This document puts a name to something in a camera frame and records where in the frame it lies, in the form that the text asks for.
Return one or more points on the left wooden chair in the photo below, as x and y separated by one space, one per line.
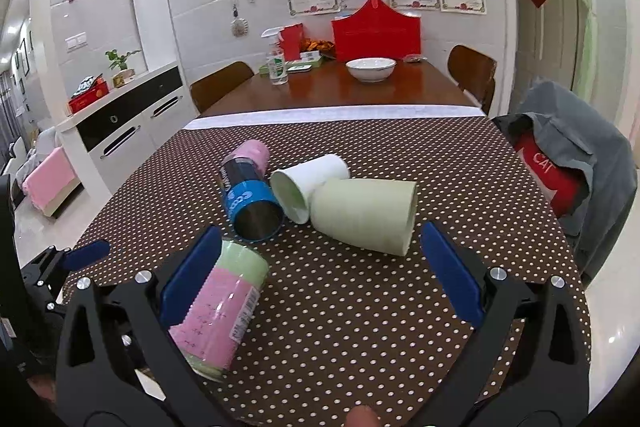
210 89

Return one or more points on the white paper cup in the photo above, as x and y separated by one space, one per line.
294 186

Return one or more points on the wooden chair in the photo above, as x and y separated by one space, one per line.
474 72
210 89

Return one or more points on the small red box on table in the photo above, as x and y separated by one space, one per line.
291 39

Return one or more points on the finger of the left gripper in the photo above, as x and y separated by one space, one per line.
82 257

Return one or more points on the right wooden chair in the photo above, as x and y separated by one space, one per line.
474 72

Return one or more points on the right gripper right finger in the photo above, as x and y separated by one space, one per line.
525 363

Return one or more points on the pale green cup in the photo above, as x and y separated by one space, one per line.
374 214

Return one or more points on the white wall switch panel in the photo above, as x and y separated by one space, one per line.
76 42

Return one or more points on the pink and green clear cup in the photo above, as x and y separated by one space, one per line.
215 325

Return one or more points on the black and blue cup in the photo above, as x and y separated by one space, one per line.
254 213

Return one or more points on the red box on cabinet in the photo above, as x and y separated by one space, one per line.
90 90

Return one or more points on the small potted plant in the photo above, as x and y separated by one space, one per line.
119 63

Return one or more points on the right hand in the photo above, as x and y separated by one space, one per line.
362 416

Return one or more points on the brown polka dot tablecloth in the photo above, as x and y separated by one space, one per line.
337 326

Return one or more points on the hanging silver wall ornament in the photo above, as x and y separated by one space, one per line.
239 25

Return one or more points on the clear spray bottle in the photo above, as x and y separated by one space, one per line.
275 61

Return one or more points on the grey jacket on chair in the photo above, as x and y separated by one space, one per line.
574 135

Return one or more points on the white ceramic bowl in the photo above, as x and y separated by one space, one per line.
371 69

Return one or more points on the white sofa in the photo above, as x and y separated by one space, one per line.
23 162

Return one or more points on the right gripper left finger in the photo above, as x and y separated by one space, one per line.
117 363

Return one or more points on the red gift bag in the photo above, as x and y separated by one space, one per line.
376 30

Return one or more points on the white sideboard cabinet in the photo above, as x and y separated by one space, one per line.
109 139

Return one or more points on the green tissue box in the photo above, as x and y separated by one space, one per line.
294 66

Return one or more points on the red cushion with letters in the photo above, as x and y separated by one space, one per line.
560 186

